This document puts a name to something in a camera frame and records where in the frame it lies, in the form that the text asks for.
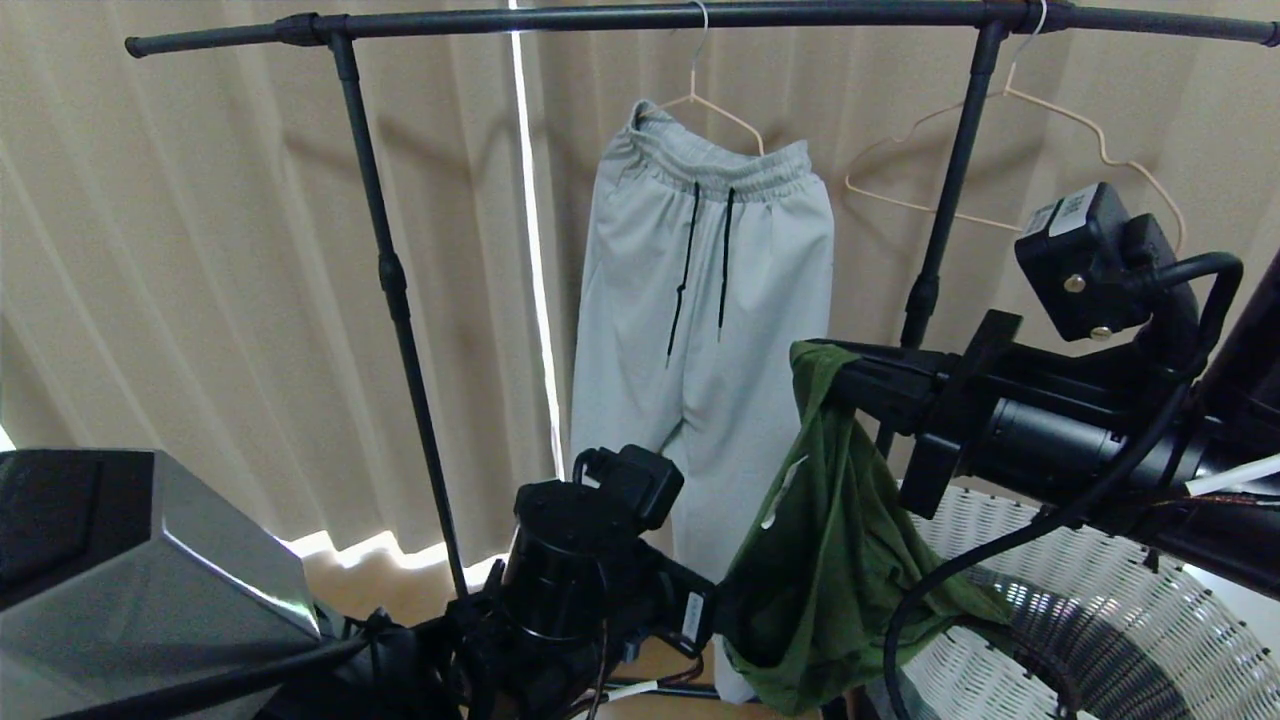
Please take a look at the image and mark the beige curtain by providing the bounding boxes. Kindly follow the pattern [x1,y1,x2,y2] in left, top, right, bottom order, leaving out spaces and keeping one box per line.
[0,0,1280,561]

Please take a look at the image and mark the green garment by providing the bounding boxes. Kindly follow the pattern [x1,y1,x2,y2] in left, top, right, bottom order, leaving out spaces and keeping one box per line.
[715,340,1011,716]

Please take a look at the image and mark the black clothes rack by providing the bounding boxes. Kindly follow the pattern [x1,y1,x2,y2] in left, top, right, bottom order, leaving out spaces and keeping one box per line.
[125,0,1280,701]

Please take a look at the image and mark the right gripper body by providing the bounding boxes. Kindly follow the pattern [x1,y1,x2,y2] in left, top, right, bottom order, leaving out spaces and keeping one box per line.
[898,308,1206,521]

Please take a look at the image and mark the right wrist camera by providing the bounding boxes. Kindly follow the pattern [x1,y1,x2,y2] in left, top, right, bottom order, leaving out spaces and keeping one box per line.
[1015,182,1201,346]

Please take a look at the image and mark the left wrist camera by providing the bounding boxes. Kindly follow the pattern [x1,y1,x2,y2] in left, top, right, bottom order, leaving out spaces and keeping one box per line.
[572,445,686,533]

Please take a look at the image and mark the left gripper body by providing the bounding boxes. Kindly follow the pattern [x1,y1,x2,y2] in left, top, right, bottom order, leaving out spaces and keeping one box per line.
[625,558,741,666]

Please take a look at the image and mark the pale grey shorts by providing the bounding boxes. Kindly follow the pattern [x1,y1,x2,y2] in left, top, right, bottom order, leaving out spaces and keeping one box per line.
[570,100,836,706]

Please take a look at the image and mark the pink clothes hanger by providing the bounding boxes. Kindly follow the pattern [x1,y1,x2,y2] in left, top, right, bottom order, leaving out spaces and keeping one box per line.
[660,0,766,156]
[845,0,1186,251]

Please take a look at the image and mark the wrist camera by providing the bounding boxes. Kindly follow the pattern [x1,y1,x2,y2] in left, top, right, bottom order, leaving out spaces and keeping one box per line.
[572,445,686,533]
[1015,182,1201,346]

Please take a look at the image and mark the white laundry basket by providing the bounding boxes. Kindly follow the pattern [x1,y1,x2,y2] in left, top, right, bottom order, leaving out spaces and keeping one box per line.
[865,485,1280,720]

